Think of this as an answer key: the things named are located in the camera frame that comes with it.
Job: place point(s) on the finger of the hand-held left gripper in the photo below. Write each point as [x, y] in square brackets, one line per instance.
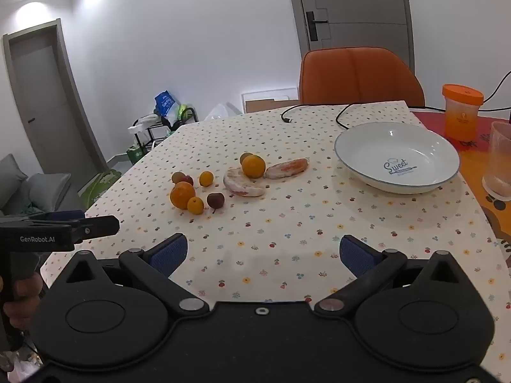
[99, 225]
[66, 214]

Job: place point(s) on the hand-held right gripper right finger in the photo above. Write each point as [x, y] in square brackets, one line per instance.
[357, 255]

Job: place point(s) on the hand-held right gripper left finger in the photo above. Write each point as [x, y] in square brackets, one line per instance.
[169, 253]

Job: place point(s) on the small yellow plum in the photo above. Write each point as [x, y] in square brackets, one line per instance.
[195, 205]

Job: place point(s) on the tangerine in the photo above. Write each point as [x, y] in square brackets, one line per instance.
[182, 195]
[252, 166]

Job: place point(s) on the red plum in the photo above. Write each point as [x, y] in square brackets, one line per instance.
[188, 180]
[215, 200]

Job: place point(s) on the green plum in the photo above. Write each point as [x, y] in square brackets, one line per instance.
[246, 157]
[177, 177]

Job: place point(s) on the small orange kumquat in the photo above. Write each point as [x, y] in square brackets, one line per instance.
[206, 178]

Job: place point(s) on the pomelo segment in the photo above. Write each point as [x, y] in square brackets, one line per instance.
[287, 168]
[241, 185]

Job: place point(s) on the white plate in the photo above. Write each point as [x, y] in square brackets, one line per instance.
[395, 155]

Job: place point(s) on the person's left hand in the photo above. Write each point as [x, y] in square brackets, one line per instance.
[28, 293]

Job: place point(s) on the grey sofa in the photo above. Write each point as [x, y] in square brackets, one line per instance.
[36, 191]

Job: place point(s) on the green shopping bag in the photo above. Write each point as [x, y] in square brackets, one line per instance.
[99, 187]

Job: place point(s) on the floral tablecloth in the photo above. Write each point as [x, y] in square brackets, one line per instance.
[279, 223]

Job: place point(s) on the black metal rack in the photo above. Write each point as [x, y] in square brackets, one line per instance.
[149, 127]

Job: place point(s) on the clear plastic bag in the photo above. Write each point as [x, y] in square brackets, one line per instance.
[18, 369]

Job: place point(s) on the blue snack bag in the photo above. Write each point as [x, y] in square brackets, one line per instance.
[164, 105]

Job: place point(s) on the yellow-green packet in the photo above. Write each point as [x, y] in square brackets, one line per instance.
[183, 111]

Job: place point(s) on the orange printed table mat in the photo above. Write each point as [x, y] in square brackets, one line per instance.
[471, 159]

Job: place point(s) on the white plastic bag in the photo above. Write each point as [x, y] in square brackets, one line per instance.
[221, 111]

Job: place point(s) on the ribbed glass cup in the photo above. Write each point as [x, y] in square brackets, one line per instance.
[499, 159]

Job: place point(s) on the brown cardboard sheet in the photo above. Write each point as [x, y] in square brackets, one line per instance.
[271, 105]

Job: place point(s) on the orange lidded jar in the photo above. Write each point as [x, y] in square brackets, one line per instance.
[461, 111]

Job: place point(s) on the orange chair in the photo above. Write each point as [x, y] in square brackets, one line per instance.
[359, 75]

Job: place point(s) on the white board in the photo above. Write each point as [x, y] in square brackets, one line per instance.
[263, 92]

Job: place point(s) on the grey door with plain frame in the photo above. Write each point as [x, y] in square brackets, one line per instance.
[44, 99]

